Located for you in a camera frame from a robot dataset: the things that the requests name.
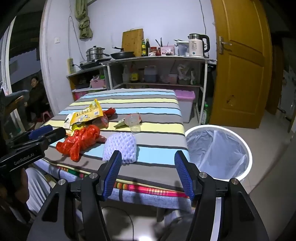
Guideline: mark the pale green tea packet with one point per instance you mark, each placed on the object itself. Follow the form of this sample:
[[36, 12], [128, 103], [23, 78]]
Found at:
[[120, 123]]

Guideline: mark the dark soy sauce bottle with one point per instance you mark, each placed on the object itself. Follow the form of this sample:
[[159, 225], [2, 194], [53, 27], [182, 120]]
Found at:
[[134, 76]]

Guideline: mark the small brown jar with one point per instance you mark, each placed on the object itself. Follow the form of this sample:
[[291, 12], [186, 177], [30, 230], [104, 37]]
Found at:
[[141, 75]]

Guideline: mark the pink utensil holder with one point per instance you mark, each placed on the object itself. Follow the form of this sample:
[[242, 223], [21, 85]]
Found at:
[[167, 51]]

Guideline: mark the clear plastic cup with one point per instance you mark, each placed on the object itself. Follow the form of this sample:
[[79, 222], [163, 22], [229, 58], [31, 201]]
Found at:
[[135, 128], [131, 119]]

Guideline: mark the white round waste bin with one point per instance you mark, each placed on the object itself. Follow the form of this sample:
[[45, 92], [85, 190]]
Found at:
[[247, 166]]

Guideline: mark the white plastic bags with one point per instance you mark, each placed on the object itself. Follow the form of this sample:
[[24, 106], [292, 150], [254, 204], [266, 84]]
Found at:
[[183, 71]]

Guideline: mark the white trash bin with liner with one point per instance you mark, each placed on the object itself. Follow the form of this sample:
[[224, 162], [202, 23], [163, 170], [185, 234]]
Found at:
[[208, 148]]

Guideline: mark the water filter pitcher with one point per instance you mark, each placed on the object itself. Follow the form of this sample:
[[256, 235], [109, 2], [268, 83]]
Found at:
[[182, 49]]

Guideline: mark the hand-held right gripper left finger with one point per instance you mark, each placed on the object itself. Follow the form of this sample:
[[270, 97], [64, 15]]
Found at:
[[114, 171]]

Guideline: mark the yellow wooden door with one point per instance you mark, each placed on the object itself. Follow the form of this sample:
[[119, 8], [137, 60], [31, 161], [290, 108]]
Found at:
[[242, 81]]

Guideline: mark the red plastic bag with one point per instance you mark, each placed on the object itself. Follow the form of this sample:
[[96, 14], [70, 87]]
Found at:
[[81, 139]]

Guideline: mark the pink green packages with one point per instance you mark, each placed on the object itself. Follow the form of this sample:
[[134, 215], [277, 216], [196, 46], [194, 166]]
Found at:
[[79, 95]]

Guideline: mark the white electric kettle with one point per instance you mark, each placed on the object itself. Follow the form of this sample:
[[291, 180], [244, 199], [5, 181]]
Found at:
[[196, 47]]

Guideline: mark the white metal shelf unit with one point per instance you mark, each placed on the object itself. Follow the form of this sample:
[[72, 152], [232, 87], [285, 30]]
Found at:
[[150, 59]]

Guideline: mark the small yellow wrapper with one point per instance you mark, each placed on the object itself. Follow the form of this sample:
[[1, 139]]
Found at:
[[77, 128]]

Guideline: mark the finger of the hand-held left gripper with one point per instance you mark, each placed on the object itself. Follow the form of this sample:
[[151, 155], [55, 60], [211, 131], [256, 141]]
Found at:
[[40, 132], [56, 134]]

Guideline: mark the striped tablecloth table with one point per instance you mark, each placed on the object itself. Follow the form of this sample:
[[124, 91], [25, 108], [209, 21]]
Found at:
[[148, 109]]

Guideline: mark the dark liquid jug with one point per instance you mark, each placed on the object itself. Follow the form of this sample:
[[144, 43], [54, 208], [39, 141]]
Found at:
[[150, 74]]

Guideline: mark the low side shelf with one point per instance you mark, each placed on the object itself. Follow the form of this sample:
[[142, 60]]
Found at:
[[86, 70]]

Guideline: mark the red sauce jar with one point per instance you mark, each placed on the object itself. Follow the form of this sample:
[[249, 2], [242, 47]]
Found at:
[[159, 51]]

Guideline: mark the green soda bottle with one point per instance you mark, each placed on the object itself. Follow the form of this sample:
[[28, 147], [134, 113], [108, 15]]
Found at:
[[204, 115]]

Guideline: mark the black frying pan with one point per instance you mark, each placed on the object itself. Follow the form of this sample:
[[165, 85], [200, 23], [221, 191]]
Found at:
[[122, 55]]

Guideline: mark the colourful striped mat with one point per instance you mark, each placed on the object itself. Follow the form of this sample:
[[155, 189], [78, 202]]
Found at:
[[150, 190]]

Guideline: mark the yellow snack packet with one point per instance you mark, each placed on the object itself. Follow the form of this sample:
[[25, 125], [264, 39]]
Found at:
[[91, 110]]

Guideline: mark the yellow power strip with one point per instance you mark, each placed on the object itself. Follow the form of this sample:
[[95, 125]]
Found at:
[[70, 66]]

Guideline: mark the wooden cutting board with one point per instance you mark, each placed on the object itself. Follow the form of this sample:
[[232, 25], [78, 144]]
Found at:
[[131, 41]]

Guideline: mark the black induction cooker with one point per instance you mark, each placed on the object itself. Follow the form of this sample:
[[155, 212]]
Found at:
[[89, 64]]

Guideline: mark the pink plastic tub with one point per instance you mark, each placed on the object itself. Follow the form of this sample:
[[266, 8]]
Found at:
[[173, 78]]

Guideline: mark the green bottle yellow label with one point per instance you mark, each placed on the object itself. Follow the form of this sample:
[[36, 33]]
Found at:
[[143, 49]]

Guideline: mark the pink plastic stool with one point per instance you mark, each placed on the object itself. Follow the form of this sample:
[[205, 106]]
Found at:
[[45, 114]]

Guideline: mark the white plastic bottle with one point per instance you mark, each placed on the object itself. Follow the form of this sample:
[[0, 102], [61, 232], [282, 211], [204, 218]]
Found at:
[[125, 73]]

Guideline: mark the slim red packet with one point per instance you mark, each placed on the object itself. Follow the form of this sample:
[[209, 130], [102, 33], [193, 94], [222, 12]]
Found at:
[[109, 111]]

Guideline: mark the small green bottle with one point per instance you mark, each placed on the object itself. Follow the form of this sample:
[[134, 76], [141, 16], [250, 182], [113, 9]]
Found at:
[[193, 78]]

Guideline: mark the white foam fruit net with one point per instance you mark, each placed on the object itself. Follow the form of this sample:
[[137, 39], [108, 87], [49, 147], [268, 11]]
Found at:
[[120, 146]]

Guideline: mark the blue grey quilt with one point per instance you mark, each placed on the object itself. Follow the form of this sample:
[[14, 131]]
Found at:
[[148, 201]]

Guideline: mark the red snack packet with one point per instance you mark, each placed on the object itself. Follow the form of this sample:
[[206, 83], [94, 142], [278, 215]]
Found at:
[[104, 120]]

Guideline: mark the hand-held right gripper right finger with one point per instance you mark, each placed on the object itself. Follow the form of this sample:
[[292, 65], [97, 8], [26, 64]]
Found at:
[[183, 173]]

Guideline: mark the person's leg light pants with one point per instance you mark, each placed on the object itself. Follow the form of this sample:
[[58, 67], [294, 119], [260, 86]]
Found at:
[[39, 187]]

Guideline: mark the green hanging cloth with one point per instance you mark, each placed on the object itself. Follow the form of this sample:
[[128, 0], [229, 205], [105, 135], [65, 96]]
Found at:
[[84, 25]]

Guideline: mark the pink plastic basket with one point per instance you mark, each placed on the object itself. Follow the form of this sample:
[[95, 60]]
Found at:
[[98, 83]]

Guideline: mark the white crumpled wrapper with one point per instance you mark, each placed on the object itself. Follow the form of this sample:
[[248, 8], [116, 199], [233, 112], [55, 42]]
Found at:
[[68, 121]]

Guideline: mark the dark chopsticks bundle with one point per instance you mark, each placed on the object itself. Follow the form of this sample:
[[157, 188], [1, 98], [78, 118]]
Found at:
[[159, 42]]

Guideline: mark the steel steamer pot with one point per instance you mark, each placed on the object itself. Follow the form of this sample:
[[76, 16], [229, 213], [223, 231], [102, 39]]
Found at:
[[94, 54]]

